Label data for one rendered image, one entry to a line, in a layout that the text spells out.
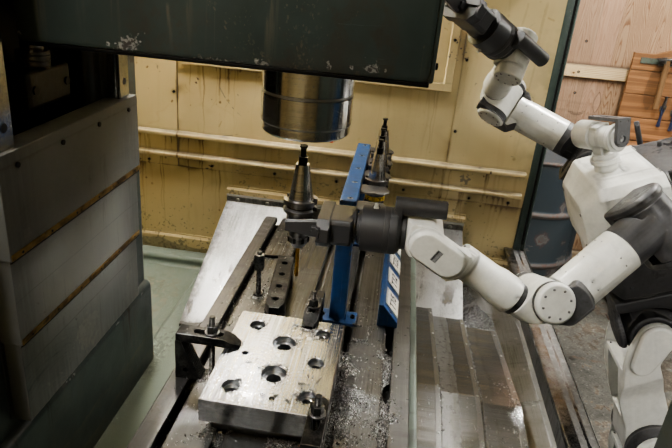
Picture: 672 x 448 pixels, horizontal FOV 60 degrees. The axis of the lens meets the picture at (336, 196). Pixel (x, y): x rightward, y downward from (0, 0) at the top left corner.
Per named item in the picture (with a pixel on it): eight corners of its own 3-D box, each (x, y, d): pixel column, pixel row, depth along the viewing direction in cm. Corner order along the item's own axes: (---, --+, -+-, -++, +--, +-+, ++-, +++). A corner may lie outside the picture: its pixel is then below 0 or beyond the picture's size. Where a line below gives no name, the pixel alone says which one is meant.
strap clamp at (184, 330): (241, 376, 124) (243, 316, 118) (237, 386, 121) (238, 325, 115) (181, 366, 125) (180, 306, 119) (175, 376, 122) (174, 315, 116)
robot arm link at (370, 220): (326, 185, 114) (387, 192, 113) (323, 230, 118) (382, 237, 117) (316, 210, 103) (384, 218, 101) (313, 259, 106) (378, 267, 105)
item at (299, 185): (294, 191, 111) (296, 158, 109) (316, 196, 110) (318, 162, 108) (285, 199, 108) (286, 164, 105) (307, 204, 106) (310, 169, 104)
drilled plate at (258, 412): (342, 343, 131) (344, 324, 129) (323, 440, 104) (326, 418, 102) (242, 328, 132) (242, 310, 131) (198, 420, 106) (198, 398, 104)
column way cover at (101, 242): (146, 292, 150) (138, 94, 131) (35, 427, 106) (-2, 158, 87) (128, 290, 150) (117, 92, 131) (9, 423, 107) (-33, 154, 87)
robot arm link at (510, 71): (487, 21, 134) (516, 47, 140) (470, 62, 133) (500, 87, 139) (526, 13, 125) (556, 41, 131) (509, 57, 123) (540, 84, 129)
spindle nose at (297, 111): (281, 114, 113) (284, 51, 109) (360, 127, 109) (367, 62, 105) (244, 133, 99) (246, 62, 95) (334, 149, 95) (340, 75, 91)
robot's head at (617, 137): (602, 147, 135) (604, 114, 134) (633, 152, 128) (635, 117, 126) (581, 149, 133) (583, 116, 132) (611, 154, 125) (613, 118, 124)
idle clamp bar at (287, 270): (294, 277, 163) (295, 256, 161) (282, 332, 139) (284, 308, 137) (276, 275, 164) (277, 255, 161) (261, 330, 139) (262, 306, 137)
